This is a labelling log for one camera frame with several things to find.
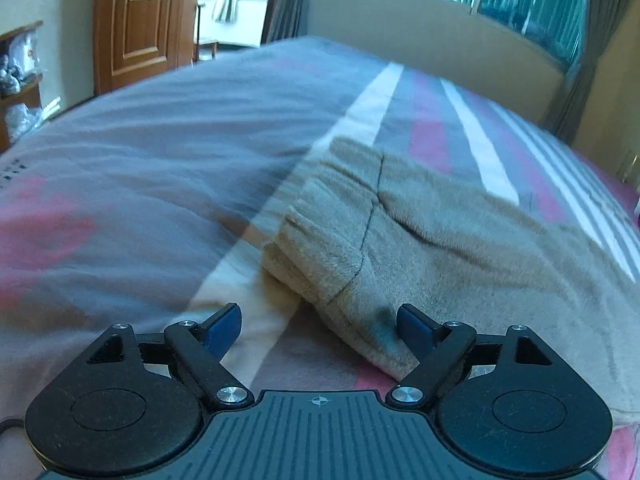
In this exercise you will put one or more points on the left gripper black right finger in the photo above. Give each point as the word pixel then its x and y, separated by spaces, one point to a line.
pixel 440 349

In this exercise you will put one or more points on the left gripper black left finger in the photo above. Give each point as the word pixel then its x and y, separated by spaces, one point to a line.
pixel 197 350

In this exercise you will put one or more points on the beige fleece pants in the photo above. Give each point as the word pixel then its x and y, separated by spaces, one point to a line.
pixel 371 230

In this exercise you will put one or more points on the striped grey pink bedsheet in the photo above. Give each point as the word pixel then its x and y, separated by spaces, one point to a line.
pixel 152 205

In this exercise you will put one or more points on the wooden bedside shelf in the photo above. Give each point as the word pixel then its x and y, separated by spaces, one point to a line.
pixel 21 72

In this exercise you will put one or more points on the brown wooden door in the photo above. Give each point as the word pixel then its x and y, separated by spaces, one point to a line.
pixel 138 39

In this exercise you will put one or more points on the bright balcony window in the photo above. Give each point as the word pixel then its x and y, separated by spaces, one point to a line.
pixel 235 23

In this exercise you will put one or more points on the grey curtain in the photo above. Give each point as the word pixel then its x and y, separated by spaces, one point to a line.
pixel 566 108

